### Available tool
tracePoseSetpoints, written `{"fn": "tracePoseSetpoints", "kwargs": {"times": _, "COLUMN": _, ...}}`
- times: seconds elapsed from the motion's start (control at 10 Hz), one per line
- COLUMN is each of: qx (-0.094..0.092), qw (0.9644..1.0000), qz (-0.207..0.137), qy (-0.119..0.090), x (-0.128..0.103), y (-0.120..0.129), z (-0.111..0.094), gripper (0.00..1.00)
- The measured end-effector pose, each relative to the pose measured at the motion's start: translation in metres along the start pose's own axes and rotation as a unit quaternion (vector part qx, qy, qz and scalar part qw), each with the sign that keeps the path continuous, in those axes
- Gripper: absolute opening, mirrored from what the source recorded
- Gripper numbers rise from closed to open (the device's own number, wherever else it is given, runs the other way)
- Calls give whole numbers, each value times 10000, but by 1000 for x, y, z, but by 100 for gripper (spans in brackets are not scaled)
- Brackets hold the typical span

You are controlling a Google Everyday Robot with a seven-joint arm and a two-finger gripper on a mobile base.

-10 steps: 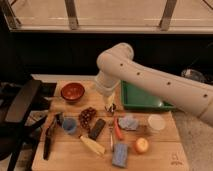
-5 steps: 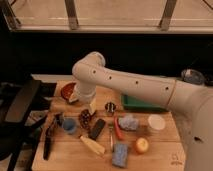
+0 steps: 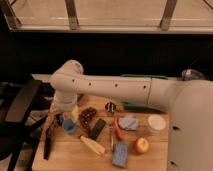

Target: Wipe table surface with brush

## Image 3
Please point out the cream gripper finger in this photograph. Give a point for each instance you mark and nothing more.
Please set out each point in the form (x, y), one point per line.
(75, 114)

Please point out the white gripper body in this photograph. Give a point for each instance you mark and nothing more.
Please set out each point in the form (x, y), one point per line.
(65, 101)

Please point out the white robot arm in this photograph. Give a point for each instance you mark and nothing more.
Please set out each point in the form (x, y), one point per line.
(189, 104)

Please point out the dark grape bunch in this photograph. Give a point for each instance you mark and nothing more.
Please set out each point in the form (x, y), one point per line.
(86, 117)

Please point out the blue plastic cup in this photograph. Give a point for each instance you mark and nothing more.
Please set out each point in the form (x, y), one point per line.
(69, 126)

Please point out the black rectangular block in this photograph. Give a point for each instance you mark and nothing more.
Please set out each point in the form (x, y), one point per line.
(96, 130)

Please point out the small metal cup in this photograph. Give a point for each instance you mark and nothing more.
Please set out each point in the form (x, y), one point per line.
(110, 107)

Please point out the metal fork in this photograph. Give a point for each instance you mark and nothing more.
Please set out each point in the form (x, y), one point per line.
(111, 137)

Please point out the black office chair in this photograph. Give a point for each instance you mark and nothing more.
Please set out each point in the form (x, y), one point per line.
(13, 131)

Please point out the green plastic tray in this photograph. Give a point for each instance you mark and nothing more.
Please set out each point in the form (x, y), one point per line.
(138, 107)

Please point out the crumpled blue cloth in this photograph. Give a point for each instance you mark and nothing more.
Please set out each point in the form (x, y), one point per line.
(128, 123)

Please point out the blue sponge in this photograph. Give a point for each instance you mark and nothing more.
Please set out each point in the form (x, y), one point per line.
(120, 155)

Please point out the red yellow apple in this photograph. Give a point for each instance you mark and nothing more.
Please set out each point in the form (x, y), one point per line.
(141, 145)

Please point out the round metal dish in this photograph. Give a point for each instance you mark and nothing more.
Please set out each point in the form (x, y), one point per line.
(191, 74)

